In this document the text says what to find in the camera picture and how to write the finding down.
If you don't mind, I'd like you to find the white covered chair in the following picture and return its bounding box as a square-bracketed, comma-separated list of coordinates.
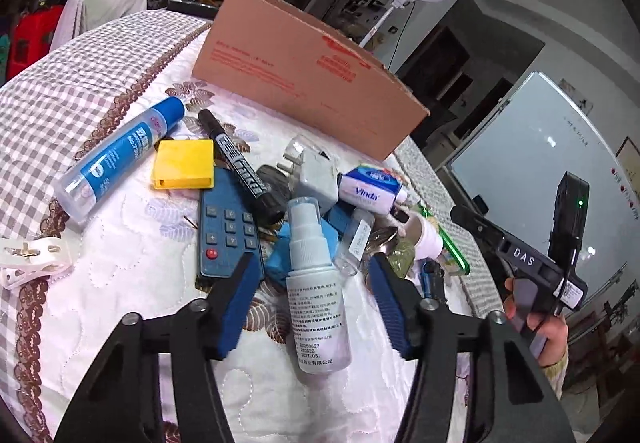
[50, 0, 146, 51]

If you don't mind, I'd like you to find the blue label glue bottle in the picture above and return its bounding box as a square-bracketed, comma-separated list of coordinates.
[53, 96, 186, 224]

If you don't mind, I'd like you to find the red plastic stool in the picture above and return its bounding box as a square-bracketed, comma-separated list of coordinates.
[6, 5, 63, 80]

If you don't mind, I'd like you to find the blue remote control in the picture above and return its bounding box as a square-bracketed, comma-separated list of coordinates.
[196, 166, 265, 288]

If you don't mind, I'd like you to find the brown cardboard box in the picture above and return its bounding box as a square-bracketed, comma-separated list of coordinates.
[192, 0, 428, 161]

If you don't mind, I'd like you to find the white spray bottle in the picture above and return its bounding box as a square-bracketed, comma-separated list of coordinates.
[284, 196, 354, 376]

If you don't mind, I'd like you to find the person right hand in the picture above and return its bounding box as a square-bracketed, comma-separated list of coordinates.
[503, 277, 568, 367]

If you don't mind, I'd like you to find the checkered floral bed quilt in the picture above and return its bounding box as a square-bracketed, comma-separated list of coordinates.
[1, 10, 414, 442]

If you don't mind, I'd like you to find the small clear bottle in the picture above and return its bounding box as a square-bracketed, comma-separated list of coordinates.
[333, 208, 375, 276]

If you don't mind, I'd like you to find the blue plastic box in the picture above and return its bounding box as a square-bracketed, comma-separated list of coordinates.
[265, 197, 340, 286]

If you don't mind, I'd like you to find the Vinda tissue pack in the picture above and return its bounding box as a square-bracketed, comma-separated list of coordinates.
[337, 164, 408, 215]

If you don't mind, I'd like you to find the white tape roll stack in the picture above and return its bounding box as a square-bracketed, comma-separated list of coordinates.
[394, 209, 444, 260]

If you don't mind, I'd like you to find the yellow square box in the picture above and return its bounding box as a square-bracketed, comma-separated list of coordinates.
[152, 140, 214, 190]

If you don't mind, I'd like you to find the black marker pen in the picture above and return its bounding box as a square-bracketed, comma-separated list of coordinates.
[198, 109, 285, 225]

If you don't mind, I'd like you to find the black oval mouse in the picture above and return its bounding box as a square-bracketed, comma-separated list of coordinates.
[257, 164, 292, 209]

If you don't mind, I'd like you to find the round metal mesh strainer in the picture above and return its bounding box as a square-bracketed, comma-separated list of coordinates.
[364, 226, 400, 255]

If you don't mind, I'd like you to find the white power adapter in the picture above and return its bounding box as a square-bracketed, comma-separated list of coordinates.
[277, 134, 338, 215]

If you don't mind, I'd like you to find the white whiteboard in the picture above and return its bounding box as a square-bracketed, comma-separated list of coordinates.
[445, 71, 639, 297]

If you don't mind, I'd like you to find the white plastic clip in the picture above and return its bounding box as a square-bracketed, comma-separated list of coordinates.
[0, 234, 81, 290]

